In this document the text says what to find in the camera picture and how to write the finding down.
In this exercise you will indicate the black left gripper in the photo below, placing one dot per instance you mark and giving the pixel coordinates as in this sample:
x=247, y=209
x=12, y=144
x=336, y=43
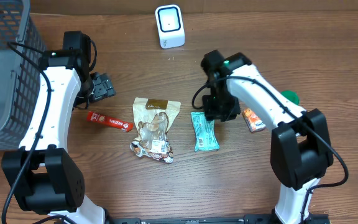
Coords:
x=103, y=88

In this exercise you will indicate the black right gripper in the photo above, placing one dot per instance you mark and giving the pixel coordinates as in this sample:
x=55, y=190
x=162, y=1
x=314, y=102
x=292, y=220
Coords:
x=220, y=111

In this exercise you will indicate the teal tissue packet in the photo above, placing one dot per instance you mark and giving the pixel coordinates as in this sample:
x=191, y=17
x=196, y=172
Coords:
x=204, y=133

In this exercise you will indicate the red snack bar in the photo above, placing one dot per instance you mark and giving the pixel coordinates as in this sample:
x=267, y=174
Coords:
x=109, y=121

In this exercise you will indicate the orange snack packet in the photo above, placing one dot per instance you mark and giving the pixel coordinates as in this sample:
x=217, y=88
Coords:
x=253, y=121

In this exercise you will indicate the clear brown snack bag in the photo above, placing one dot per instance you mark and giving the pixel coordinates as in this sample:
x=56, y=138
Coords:
x=153, y=119

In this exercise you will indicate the green lid Knorr jar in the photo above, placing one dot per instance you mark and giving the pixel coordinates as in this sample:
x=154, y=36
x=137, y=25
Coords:
x=291, y=96

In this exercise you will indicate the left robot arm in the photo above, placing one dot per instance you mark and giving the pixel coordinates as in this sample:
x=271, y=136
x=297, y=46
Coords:
x=43, y=177

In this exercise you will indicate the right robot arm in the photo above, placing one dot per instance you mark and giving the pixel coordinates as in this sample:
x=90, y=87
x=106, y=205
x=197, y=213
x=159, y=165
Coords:
x=300, y=145

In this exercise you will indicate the white barcode scanner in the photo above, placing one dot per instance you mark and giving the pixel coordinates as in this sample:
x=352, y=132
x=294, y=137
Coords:
x=170, y=27

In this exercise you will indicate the grey plastic mesh basket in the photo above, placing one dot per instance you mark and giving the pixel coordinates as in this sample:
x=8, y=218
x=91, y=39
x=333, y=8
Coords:
x=19, y=80

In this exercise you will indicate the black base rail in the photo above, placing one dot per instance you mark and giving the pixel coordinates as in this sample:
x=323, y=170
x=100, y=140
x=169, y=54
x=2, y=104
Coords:
x=191, y=221

